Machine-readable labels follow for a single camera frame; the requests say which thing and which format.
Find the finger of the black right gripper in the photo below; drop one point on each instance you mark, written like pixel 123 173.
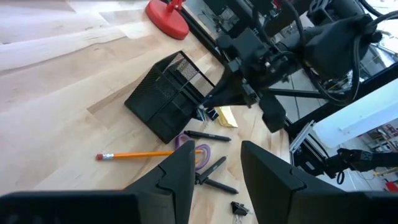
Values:
pixel 273 112
pixel 227 93

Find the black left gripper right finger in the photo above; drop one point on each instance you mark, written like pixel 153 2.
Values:
pixel 273 186

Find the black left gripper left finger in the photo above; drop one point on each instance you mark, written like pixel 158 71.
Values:
pixel 177 174

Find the yellow sticky notes pad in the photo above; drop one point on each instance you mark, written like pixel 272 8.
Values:
pixel 227 117

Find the blue binder clip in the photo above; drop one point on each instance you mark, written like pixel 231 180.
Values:
pixel 212 114

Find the orange pencil with eraser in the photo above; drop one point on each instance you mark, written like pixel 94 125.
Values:
pixel 140 154

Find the black background robot arm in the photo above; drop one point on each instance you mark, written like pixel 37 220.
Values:
pixel 367 161

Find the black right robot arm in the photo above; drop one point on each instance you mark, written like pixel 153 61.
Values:
pixel 329 46

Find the black mesh desk organizer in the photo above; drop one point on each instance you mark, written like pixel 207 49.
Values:
pixel 155 99

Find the black binder clip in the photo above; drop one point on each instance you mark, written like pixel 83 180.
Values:
pixel 238 208
pixel 201 113

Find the white panel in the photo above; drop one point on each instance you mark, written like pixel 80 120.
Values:
pixel 357 118

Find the red desk lamp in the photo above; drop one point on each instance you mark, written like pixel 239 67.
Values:
pixel 169 21

